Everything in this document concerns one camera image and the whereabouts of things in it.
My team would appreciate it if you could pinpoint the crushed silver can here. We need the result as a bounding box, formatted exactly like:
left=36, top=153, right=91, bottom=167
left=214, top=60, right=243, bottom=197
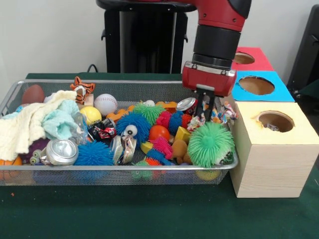
left=39, top=138, right=79, bottom=166

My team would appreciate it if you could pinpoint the green spiky toy with eyes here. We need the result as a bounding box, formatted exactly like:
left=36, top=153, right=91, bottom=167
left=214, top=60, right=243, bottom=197
left=133, top=101, right=167, bottom=125

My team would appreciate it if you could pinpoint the blue spiky ball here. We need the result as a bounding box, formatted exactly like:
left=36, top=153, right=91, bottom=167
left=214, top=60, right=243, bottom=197
left=116, top=112, right=152, bottom=145
left=73, top=140, right=115, bottom=167

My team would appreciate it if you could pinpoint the tiger plush toy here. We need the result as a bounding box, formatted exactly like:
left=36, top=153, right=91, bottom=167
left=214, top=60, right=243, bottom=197
left=69, top=76, right=96, bottom=105

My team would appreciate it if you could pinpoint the white baseball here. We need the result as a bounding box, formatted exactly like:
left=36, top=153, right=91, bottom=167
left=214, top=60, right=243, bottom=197
left=94, top=93, right=118, bottom=117

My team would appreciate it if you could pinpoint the brown teddy plush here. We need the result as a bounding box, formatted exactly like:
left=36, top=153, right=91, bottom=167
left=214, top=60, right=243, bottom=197
left=171, top=139, right=193, bottom=165

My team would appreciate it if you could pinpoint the cream knitted cloth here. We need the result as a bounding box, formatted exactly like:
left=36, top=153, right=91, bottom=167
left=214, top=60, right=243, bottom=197
left=0, top=90, right=78, bottom=161

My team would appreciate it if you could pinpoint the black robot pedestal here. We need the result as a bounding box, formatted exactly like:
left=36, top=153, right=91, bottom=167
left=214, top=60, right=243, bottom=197
left=96, top=0, right=200, bottom=74

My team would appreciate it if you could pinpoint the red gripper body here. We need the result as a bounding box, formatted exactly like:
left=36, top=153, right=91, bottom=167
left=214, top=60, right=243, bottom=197
left=181, top=61, right=237, bottom=98

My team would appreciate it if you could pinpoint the green spiky ball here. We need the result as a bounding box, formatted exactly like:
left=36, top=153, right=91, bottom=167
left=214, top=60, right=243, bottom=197
left=187, top=121, right=236, bottom=169

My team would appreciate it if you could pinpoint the yellow ball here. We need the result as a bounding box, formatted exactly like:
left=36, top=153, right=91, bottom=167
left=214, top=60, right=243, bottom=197
left=195, top=169, right=222, bottom=180

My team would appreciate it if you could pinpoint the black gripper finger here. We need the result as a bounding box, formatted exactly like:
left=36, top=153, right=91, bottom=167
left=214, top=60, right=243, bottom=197
left=193, top=89, right=206, bottom=118
left=205, top=92, right=216, bottom=122

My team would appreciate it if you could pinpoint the silver mesh bin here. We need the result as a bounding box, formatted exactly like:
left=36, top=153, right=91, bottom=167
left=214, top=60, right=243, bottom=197
left=0, top=79, right=240, bottom=187

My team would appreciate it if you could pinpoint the dark green table cloth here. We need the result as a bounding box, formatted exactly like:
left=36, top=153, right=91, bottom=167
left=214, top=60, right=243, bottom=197
left=0, top=72, right=319, bottom=239
left=298, top=81, right=319, bottom=114

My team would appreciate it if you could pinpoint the mint green cloth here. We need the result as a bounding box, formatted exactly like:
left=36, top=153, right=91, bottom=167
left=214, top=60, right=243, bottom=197
left=41, top=99, right=83, bottom=140

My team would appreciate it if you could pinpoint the wooden box with three holes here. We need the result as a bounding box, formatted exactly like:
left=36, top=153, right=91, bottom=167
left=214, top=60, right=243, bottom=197
left=225, top=46, right=319, bottom=199

